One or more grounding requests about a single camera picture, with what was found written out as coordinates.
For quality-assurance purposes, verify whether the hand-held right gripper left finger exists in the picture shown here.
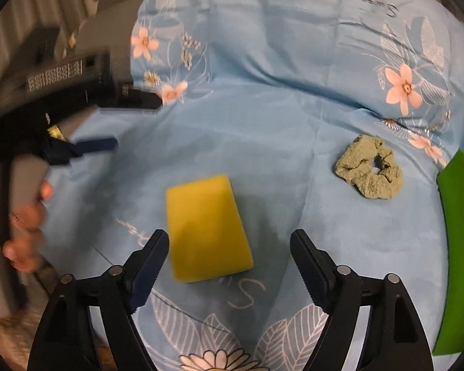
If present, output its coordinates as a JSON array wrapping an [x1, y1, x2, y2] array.
[[27, 229, 170, 371]]

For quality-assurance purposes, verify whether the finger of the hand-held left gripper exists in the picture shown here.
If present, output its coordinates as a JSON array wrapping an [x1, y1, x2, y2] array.
[[101, 81, 164, 111], [42, 136, 119, 165]]

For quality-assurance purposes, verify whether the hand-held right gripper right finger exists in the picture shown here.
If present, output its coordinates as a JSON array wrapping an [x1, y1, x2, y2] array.
[[290, 229, 435, 371]]

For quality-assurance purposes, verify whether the yellow sponge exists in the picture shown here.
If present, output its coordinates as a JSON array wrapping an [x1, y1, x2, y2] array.
[[165, 175, 255, 284]]

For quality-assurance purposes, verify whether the green gift box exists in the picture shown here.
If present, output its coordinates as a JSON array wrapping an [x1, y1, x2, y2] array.
[[432, 149, 464, 356]]

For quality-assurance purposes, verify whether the person's left hand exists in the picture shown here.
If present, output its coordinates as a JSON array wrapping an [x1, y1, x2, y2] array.
[[2, 181, 55, 273]]

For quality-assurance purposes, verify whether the white pleated curtain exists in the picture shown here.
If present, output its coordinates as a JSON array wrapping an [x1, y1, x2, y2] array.
[[0, 0, 90, 99]]

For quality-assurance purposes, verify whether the beige scrunchie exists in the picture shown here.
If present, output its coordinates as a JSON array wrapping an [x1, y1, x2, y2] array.
[[334, 134, 403, 201]]

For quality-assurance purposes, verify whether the blue floral bedsheet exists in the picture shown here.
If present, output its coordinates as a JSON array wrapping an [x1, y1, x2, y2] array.
[[35, 0, 464, 371]]

